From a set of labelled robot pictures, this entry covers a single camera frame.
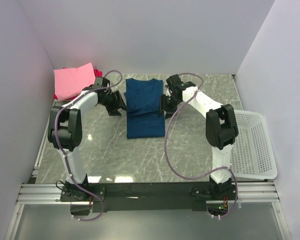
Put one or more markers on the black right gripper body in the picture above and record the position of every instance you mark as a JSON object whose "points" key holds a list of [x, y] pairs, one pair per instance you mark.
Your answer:
{"points": [[168, 104]]}

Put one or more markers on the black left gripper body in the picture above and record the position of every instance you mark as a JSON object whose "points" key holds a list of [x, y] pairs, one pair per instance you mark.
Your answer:
{"points": [[112, 103]]}

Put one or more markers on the blue Mickey t-shirt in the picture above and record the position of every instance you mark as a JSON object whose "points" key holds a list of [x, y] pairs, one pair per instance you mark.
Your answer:
{"points": [[144, 119]]}

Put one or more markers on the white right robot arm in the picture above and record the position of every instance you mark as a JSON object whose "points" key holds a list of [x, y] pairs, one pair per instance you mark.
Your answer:
{"points": [[221, 128]]}

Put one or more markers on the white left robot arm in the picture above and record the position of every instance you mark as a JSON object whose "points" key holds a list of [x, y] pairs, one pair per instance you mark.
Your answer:
{"points": [[65, 129]]}

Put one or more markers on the folded light pink t-shirt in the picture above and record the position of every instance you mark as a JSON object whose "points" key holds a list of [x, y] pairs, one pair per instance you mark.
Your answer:
{"points": [[72, 80]]}

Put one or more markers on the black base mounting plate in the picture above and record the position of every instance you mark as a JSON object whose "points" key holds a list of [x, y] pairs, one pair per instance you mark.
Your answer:
{"points": [[149, 196]]}

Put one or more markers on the white plastic laundry basket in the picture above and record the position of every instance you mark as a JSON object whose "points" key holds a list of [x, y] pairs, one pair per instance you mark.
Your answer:
{"points": [[252, 154]]}

